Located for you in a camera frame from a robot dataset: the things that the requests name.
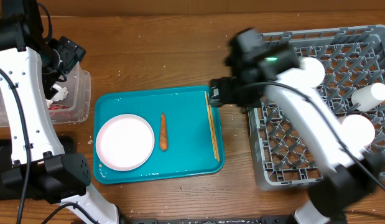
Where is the white tissue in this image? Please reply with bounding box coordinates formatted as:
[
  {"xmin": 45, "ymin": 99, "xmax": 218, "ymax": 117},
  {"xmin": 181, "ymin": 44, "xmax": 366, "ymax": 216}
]
[{"xmin": 46, "ymin": 84, "xmax": 68, "ymax": 108}]

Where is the wooden chopstick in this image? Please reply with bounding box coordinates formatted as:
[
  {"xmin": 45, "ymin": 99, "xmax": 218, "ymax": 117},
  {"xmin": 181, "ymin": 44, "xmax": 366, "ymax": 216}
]
[
  {"xmin": 204, "ymin": 90, "xmax": 219, "ymax": 161},
  {"xmin": 206, "ymin": 92, "xmax": 221, "ymax": 162}
]

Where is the red foil snack wrapper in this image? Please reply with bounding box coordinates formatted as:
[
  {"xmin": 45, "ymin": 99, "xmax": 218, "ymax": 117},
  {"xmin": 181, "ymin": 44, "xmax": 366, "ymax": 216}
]
[{"xmin": 49, "ymin": 104, "xmax": 71, "ymax": 123}]

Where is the orange carrot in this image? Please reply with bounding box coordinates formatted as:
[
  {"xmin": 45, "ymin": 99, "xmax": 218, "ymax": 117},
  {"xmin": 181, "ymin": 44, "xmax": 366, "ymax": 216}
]
[{"xmin": 159, "ymin": 113, "xmax": 168, "ymax": 151}]

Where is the white saucer bowl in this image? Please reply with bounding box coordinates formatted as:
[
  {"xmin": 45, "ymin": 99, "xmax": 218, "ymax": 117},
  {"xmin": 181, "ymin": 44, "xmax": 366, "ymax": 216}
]
[{"xmin": 297, "ymin": 57, "xmax": 325, "ymax": 88}]

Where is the large white plate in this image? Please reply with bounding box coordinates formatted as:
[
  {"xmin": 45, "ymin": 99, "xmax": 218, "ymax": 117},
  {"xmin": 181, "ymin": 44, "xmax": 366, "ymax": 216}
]
[{"xmin": 95, "ymin": 114, "xmax": 155, "ymax": 172}]

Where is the small white plate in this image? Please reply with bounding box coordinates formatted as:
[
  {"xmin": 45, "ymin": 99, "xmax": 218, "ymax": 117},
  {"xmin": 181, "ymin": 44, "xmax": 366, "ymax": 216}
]
[{"xmin": 338, "ymin": 114, "xmax": 375, "ymax": 148}]

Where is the small white cup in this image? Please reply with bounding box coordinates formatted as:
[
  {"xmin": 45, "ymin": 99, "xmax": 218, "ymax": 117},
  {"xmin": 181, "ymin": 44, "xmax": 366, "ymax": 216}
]
[{"xmin": 351, "ymin": 83, "xmax": 385, "ymax": 112}]

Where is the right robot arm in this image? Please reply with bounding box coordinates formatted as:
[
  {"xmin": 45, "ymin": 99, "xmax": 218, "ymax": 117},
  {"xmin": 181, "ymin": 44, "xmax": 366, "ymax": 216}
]
[{"xmin": 208, "ymin": 28, "xmax": 385, "ymax": 223}]

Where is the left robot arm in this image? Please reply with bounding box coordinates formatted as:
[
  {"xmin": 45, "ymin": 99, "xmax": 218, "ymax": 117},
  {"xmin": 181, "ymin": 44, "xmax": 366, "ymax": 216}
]
[{"xmin": 0, "ymin": 0, "xmax": 126, "ymax": 223}]

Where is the black waste bin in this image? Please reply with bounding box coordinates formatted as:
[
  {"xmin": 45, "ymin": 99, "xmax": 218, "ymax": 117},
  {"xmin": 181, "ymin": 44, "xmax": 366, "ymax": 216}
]
[{"xmin": 0, "ymin": 139, "xmax": 49, "ymax": 200}]

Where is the grey dishwasher rack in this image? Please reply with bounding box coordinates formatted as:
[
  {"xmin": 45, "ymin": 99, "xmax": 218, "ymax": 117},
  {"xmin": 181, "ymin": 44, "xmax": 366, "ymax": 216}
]
[{"xmin": 248, "ymin": 25, "xmax": 385, "ymax": 190}]

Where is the clear plastic bin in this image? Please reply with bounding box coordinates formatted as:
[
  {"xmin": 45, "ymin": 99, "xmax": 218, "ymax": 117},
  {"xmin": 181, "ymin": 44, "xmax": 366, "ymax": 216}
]
[{"xmin": 0, "ymin": 63, "xmax": 91, "ymax": 128}]

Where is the teal plastic tray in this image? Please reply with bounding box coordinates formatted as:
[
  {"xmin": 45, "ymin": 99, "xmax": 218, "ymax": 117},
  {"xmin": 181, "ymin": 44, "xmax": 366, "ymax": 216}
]
[{"xmin": 93, "ymin": 86, "xmax": 225, "ymax": 184}]

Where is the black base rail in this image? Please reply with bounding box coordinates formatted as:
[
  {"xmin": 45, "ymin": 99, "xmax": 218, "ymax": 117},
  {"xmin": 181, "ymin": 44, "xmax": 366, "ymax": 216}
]
[{"xmin": 125, "ymin": 215, "xmax": 298, "ymax": 224}]

